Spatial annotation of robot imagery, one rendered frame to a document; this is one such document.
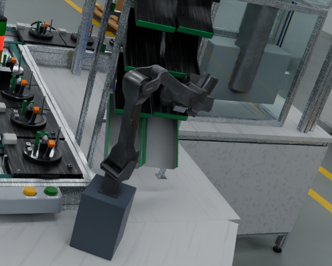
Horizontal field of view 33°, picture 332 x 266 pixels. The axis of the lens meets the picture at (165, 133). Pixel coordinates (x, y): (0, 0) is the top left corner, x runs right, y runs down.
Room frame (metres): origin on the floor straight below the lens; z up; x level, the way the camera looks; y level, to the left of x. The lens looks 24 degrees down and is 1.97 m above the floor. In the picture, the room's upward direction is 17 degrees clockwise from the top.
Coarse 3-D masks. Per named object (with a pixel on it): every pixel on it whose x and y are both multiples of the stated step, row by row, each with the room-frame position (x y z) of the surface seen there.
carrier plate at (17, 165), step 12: (12, 144) 1.73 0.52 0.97; (24, 144) 1.75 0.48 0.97; (60, 144) 1.83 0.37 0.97; (12, 156) 1.65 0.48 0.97; (72, 156) 1.77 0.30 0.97; (12, 168) 1.57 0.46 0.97; (24, 168) 1.59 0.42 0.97; (36, 168) 1.62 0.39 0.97; (48, 168) 1.64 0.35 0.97; (60, 168) 1.66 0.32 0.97; (72, 168) 1.69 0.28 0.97
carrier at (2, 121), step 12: (0, 108) 1.95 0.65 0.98; (12, 108) 2.01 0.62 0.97; (24, 108) 1.96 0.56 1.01; (0, 120) 1.87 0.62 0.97; (12, 120) 1.88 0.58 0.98; (24, 120) 1.89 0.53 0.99; (36, 120) 1.92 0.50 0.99; (48, 120) 1.99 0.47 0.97; (0, 132) 1.79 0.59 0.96; (12, 132) 1.81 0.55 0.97; (24, 132) 1.84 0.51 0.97; (48, 132) 1.89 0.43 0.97; (60, 132) 1.92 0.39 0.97
